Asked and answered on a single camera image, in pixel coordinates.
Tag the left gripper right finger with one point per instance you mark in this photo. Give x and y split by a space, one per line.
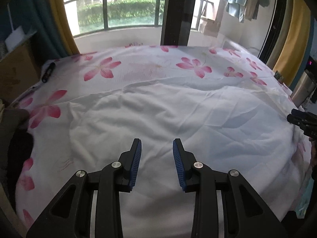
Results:
245 213

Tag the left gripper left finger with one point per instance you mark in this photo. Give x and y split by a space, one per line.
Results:
69 212

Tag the white garment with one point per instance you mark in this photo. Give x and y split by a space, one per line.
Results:
226 127

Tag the stainless steel thermos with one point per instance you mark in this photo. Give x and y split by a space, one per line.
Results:
304 88

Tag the yellow curtain right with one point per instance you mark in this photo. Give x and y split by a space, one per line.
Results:
289 50

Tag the yellow curtain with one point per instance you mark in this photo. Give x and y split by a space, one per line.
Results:
289 50
61 22

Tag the floral pink bed sheet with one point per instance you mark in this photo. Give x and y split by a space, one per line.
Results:
53 161

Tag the cardboard box on balcony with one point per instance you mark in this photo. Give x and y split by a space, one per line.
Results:
209 27

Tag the wooden shelf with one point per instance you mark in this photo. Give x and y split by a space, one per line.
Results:
19 70

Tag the white router box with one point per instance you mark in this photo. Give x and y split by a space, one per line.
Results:
17 36

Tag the balcony railing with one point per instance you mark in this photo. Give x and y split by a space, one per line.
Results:
91 16

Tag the teal curtain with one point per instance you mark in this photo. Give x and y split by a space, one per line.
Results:
34 15

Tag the yellow curtain left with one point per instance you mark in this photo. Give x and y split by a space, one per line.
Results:
61 22

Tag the black door frame post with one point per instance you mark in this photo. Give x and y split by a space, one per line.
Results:
177 19

